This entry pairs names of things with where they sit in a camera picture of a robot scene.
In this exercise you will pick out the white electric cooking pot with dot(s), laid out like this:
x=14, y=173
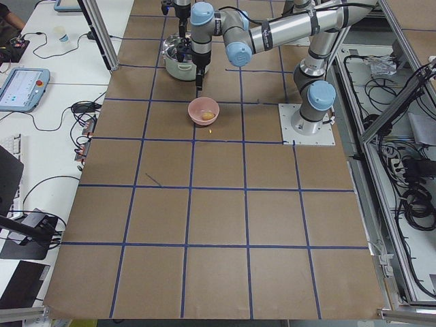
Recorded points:
x=180, y=71

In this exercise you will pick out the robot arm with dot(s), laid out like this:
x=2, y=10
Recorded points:
x=321, y=22
x=182, y=10

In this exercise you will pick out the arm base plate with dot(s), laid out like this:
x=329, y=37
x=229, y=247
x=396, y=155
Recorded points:
x=297, y=131

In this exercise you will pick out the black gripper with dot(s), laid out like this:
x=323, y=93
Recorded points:
x=201, y=60

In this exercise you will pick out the aluminium frame post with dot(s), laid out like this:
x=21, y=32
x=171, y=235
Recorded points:
x=100, y=33

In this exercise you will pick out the blue teach pendant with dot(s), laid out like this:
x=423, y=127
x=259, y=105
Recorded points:
x=23, y=89
x=67, y=6

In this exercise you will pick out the paper cup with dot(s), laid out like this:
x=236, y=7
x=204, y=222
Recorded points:
x=61, y=34

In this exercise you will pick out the white keyboard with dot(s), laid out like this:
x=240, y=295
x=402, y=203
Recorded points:
x=13, y=144

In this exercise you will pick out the pink bowl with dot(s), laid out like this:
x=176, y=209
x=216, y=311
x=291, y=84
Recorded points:
x=199, y=106

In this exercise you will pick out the glass pot lid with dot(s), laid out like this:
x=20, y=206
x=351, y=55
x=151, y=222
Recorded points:
x=177, y=48

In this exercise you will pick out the brown egg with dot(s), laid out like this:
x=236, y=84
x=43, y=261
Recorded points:
x=208, y=116

